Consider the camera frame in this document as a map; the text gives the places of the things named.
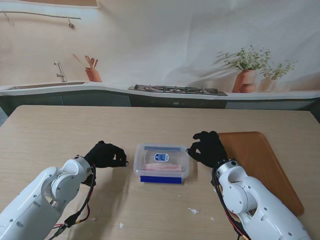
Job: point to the clear lid with blue label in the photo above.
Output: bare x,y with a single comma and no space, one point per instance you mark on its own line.
161,150

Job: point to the brown wooden tray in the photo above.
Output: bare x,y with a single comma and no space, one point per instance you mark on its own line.
252,155

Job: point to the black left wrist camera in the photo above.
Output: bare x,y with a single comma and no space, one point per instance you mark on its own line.
87,180

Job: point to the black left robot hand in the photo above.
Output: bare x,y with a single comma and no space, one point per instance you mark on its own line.
105,156

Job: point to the pink bacon slices stack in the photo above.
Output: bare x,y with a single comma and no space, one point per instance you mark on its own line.
162,167

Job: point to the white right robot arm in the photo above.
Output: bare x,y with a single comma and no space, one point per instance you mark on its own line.
252,200

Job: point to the large white paper scrap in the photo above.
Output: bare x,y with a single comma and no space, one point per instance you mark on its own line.
193,211

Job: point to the clear container with blue clips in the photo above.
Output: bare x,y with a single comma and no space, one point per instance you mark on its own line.
161,179

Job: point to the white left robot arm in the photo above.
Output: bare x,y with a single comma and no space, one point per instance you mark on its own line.
37,200

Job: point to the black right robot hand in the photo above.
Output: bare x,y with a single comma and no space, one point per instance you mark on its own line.
211,150

